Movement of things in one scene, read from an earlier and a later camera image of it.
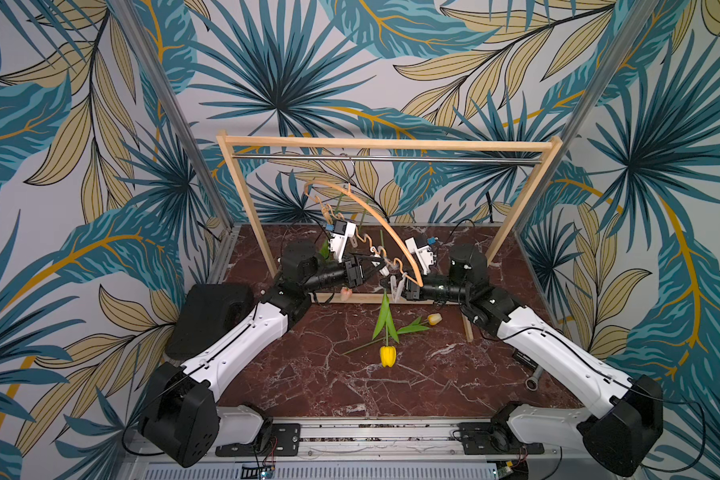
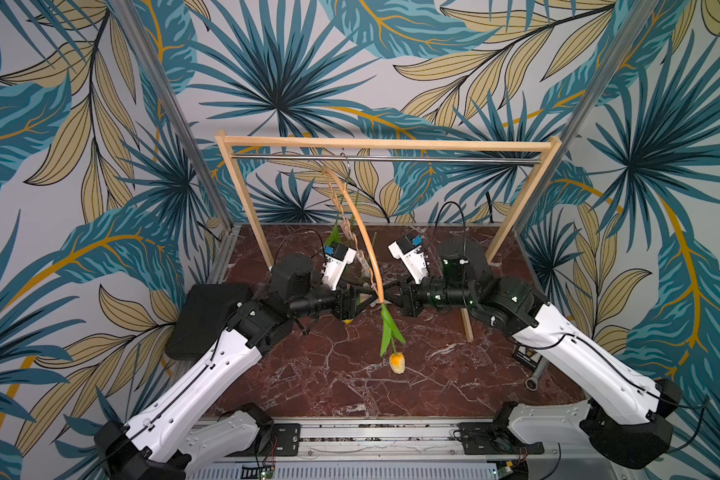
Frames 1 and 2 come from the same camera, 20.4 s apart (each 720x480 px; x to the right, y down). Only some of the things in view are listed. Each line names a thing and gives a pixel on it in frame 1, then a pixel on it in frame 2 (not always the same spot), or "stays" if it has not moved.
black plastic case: (205, 313) stays
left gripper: (355, 274) to (347, 311)
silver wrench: (531, 384) stays
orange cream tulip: (416, 326) to (391, 329)
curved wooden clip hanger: (359, 196) to (336, 173)
